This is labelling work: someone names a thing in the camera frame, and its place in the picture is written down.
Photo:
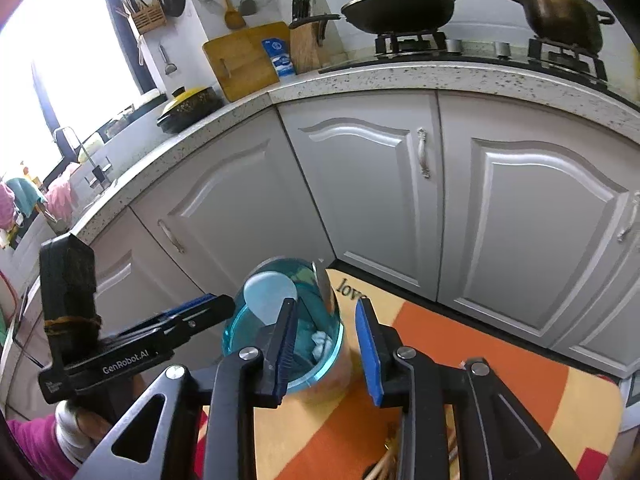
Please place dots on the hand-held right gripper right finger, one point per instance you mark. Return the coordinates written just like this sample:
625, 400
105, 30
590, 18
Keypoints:
367, 355

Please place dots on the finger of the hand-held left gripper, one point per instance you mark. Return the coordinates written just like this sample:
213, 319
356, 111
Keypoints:
192, 305
200, 320

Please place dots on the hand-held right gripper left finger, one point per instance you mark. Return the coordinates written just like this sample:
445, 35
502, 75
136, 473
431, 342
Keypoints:
285, 345

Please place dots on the metal spoon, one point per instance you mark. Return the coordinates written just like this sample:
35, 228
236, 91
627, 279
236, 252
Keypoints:
325, 285

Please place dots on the wooden chopstick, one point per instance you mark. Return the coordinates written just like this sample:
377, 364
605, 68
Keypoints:
380, 467
452, 440

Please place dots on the person's left forearm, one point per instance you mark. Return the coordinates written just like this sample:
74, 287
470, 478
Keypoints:
35, 452

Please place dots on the person's left hand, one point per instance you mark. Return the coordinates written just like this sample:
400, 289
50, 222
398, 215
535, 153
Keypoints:
72, 435

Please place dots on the white crumpled tissue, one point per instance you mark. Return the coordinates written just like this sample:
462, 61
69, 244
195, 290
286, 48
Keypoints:
322, 344

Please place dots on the white cabinet door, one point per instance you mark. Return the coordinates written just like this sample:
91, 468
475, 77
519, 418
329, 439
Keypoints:
615, 330
225, 185
525, 220
140, 270
360, 185

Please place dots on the orange yellow printed mat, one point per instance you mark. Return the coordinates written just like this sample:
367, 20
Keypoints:
450, 330

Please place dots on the pink cloth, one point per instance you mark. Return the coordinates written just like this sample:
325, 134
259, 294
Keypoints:
62, 195
6, 205

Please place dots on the teal cloth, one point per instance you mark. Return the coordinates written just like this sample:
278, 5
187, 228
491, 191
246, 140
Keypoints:
27, 192

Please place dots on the black kitchen faucet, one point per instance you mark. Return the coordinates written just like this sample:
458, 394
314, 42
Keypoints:
100, 176

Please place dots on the clay pot with yellow lid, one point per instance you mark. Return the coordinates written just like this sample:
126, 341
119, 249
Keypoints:
192, 105

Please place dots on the metal peeler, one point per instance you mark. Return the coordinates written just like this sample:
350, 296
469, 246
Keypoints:
169, 66

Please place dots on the wooden cutting board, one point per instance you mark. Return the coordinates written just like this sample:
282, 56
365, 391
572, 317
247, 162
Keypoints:
245, 65

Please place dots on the kitchen window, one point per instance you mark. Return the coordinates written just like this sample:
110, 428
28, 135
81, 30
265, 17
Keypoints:
75, 35

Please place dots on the blue white packet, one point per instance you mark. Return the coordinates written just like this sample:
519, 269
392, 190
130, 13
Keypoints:
279, 60

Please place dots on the wooden knife block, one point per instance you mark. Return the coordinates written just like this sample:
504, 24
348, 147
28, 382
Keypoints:
305, 50

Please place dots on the grey skimmer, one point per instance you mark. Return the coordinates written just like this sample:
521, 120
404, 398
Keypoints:
247, 6

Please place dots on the black burner grate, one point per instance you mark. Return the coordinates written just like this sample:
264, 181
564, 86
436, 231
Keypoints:
390, 44
595, 67

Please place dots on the black glass gas stove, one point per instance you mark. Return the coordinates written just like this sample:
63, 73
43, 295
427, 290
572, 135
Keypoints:
475, 58

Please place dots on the silver stove knob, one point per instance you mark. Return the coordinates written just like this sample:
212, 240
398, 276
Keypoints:
503, 49
453, 46

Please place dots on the black wok with lid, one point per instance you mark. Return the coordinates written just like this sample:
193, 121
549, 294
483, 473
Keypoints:
400, 12

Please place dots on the brass pot with lid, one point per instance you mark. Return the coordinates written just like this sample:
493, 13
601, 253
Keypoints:
565, 10

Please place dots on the wooden wall utensil holder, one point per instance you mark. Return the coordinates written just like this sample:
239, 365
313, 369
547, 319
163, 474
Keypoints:
147, 20

